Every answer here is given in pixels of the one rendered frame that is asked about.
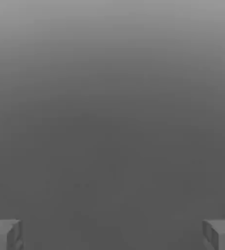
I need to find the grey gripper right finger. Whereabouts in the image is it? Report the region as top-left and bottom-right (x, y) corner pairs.
(202, 219), (225, 250)

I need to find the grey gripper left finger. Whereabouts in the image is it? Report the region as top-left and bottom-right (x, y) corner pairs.
(0, 219), (24, 250)

